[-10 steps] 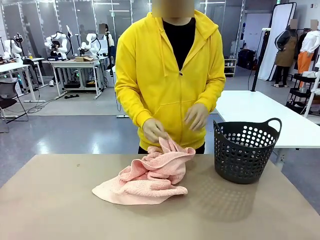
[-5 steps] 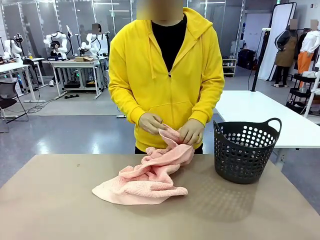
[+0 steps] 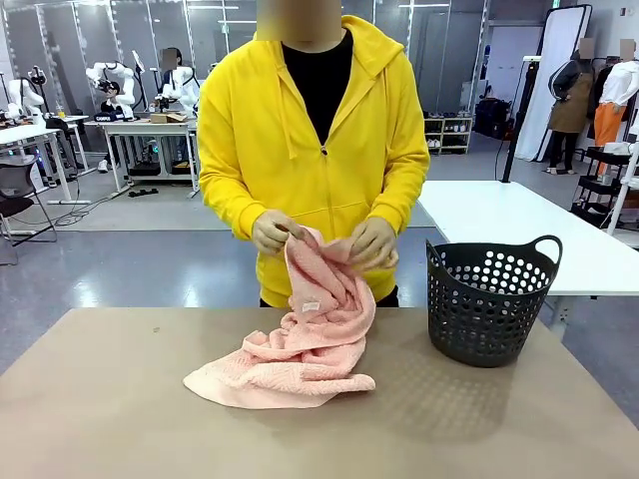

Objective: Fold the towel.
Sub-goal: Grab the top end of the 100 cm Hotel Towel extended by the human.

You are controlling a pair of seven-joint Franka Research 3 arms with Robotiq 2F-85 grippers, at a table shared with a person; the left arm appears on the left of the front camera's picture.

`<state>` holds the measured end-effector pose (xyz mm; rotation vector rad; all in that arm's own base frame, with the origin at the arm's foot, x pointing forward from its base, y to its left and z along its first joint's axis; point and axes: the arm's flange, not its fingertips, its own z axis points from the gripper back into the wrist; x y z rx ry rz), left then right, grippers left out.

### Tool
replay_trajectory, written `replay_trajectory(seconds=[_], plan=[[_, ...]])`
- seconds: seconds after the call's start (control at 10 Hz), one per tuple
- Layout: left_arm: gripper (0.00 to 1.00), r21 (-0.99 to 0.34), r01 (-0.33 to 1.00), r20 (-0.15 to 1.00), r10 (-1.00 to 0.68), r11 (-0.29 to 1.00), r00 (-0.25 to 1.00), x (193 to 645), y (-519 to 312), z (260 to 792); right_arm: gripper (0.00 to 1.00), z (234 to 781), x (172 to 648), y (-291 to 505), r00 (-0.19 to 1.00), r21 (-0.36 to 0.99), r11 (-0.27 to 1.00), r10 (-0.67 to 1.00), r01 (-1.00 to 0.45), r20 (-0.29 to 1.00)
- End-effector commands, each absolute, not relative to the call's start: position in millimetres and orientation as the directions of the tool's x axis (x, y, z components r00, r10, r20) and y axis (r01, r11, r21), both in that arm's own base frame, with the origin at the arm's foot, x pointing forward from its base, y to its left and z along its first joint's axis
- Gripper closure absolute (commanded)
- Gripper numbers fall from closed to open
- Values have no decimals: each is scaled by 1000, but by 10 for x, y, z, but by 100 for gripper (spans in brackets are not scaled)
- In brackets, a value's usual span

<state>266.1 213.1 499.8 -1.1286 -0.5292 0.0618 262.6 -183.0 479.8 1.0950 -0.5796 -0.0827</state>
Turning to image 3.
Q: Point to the black perforated plastic basket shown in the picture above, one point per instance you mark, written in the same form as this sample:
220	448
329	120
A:
491	319

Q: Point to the pink herringbone towel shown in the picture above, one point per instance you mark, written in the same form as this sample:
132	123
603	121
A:
309	359

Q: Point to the seated person with black cap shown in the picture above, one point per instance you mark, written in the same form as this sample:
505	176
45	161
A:
111	97

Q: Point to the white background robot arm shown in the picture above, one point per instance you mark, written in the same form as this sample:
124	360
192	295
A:
182	87
117	80
27	97

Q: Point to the white shoe shelf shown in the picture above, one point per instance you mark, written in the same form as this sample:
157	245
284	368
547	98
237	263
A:
449	135

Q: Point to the white desk with grey frame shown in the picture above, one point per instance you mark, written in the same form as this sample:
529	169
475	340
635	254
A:
150	127

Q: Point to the large white table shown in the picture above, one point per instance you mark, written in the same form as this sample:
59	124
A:
509	214

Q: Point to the black rolling cart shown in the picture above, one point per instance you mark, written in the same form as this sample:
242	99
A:
606	184

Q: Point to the person's right hand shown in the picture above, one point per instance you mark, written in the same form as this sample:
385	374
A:
272	232

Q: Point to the white desk with metal legs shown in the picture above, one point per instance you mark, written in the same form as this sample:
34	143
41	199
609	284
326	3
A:
35	135

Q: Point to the cardboard box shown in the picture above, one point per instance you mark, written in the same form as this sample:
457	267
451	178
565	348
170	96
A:
167	118

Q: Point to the black stand pole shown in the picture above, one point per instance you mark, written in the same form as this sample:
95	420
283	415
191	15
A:
514	120

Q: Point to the standing person behind robots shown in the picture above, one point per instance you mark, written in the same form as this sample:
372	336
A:
171	59

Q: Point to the black suitcase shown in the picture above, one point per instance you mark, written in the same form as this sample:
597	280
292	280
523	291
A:
491	117

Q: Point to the white upright panel black frame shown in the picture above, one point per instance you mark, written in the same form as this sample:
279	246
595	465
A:
551	75

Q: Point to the dark blue bag white print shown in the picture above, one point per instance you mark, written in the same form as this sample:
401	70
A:
109	118

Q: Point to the person's left hand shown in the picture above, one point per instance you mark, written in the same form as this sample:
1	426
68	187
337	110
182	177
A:
374	244

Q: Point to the black power strip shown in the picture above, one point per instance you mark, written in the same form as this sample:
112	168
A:
145	192

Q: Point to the person's left forearm yellow sleeve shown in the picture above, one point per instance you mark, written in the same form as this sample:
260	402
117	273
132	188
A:
399	194

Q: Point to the mannequin white shirt orange trousers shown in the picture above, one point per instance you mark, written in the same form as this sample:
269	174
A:
611	105

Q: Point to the black office chair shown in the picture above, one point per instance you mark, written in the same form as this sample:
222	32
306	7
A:
20	184

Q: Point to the person in yellow hoodie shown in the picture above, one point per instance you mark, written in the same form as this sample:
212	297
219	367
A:
324	174

